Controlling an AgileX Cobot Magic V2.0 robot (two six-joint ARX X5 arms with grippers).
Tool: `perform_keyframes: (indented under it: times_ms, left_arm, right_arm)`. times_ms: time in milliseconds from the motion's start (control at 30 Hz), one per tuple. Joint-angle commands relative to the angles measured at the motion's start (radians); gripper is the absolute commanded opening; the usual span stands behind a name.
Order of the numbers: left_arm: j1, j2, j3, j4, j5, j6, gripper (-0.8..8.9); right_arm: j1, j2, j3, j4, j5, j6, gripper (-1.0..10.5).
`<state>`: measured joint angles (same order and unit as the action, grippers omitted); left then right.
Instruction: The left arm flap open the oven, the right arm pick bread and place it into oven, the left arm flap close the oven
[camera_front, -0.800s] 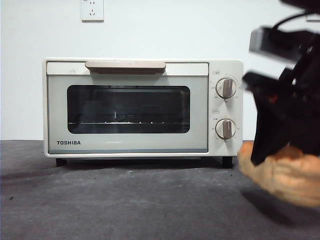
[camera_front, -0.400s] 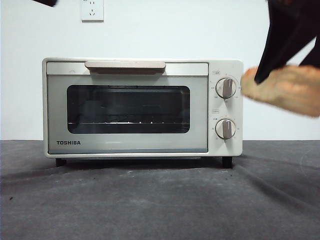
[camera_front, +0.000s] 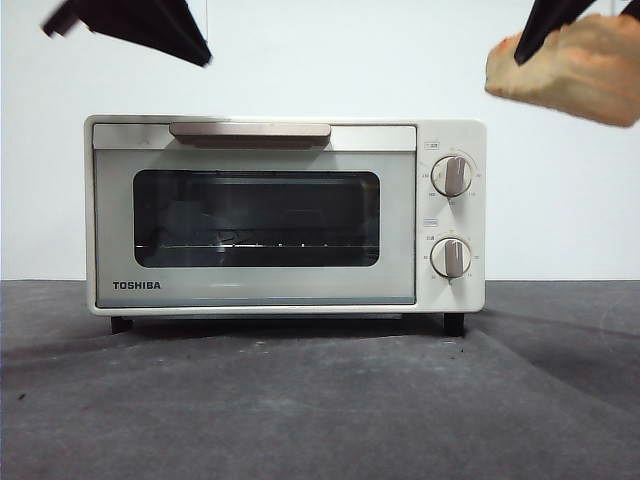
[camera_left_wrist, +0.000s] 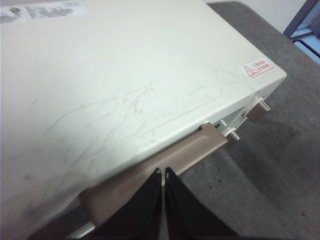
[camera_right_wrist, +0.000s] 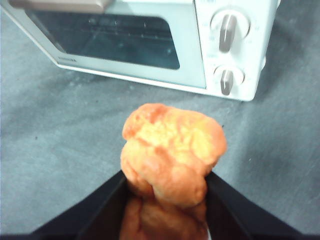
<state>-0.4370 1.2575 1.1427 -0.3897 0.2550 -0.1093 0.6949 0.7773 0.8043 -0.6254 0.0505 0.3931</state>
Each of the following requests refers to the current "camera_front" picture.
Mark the beige oven door handle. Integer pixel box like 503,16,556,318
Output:
168,122,333,150

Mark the cream Toshiba toaster oven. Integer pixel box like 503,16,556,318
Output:
83,114,489,337

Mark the glass-window oven door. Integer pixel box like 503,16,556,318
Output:
91,122,418,307

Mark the golden brown bread loaf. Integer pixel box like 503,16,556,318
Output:
483,13,640,129

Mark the metal wire oven rack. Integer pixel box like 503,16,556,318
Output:
135,242,376,250

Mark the cream round oven knob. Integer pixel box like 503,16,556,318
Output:
430,154,475,198
430,237,473,280

